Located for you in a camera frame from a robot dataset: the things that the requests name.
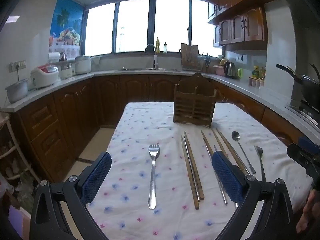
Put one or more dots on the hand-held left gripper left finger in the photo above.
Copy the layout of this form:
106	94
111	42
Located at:
96	177

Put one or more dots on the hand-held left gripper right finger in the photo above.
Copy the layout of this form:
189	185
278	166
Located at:
227	177

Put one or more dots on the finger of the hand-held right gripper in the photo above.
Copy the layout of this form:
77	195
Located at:
298	155
310	145

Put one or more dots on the brown wooden chopstick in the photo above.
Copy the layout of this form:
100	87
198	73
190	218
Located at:
219	142
230	147

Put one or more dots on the metal chopstick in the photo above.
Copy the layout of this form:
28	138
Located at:
207	146
215	148

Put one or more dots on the wooden utensil holder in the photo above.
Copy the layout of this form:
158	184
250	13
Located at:
193	105

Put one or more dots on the person's right hand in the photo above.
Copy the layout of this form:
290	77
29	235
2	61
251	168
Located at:
306	212

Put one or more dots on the gas stove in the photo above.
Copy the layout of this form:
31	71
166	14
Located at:
307	107

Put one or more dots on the short metal spoon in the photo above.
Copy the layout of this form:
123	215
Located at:
259	150

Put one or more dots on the long metal spoon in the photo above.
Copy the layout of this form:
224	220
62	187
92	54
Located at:
235	135

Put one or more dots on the metal fork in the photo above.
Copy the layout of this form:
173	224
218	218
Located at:
153	175

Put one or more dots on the black wok pan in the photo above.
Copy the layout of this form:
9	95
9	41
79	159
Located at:
307	82

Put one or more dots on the wooden lower cabinets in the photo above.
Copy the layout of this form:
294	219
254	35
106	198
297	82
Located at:
75	110

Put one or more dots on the wooden cabinets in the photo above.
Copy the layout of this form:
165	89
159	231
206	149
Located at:
240	27
75	110

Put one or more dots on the white floral tablecloth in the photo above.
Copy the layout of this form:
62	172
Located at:
150	120

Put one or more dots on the seasoning container set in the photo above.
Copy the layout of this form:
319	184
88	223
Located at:
255	82

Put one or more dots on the white storage rack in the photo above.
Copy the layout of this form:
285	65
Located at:
13	140

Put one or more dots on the yellow cooking oil bottle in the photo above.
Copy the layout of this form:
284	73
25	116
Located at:
255	72

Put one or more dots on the white kitchen countertop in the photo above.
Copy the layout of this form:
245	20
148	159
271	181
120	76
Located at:
237	85

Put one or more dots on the green round plastic object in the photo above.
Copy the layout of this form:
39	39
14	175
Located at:
240	72

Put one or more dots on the steel electric kettle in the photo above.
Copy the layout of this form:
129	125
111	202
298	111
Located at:
230	70

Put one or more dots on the pink lidded container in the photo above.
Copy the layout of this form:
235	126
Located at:
219	70

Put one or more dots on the small white appliance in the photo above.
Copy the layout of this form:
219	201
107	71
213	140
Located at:
67	71

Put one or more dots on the red and white rice cooker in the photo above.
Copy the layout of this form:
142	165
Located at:
45	76

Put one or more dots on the grey dish cloth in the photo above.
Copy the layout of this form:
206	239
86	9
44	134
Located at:
95	63

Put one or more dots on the aluminium pot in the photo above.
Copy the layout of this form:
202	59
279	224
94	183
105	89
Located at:
17	91

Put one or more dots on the paper towel roll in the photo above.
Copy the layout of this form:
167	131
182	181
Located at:
54	57

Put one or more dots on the wooden cutting board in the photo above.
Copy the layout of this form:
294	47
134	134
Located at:
189	53

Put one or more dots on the chrome kitchen faucet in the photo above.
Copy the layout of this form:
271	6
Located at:
155	60

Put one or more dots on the wooden upper cabinets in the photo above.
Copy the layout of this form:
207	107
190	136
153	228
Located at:
240	27

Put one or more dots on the clear pump bottle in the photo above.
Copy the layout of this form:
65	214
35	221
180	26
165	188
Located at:
165	48

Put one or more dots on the yellow dish soap bottle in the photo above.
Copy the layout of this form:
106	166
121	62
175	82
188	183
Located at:
157	46

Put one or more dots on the kitchen window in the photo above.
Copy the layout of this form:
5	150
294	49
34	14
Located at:
132	25

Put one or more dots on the wall switch plate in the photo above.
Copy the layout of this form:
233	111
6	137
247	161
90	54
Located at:
239	58

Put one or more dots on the wall power socket strip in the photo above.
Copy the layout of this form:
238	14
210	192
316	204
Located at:
18	65

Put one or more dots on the tropical fruit wall poster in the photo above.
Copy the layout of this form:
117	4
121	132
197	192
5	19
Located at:
67	17

